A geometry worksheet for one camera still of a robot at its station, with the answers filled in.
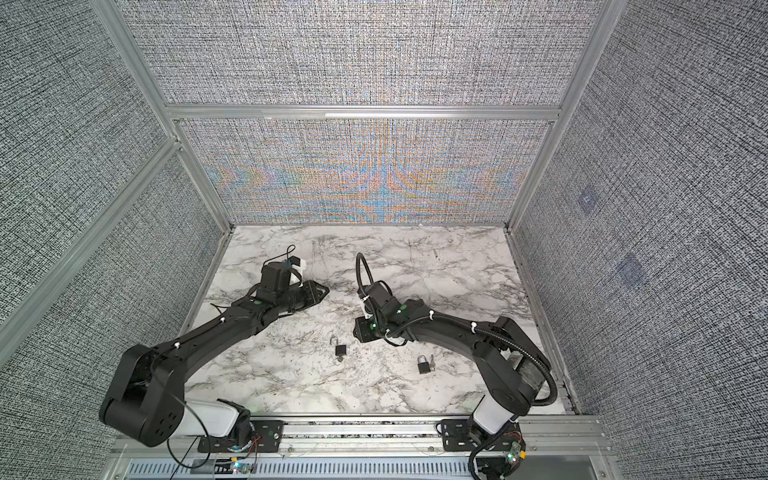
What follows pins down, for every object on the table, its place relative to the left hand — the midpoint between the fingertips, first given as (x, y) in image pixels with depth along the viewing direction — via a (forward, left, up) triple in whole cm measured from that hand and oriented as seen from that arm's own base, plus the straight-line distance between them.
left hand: (329, 291), depth 87 cm
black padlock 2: (-20, -26, -11) cm, 34 cm away
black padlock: (-13, -2, -12) cm, 17 cm away
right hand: (-10, -8, -6) cm, 14 cm away
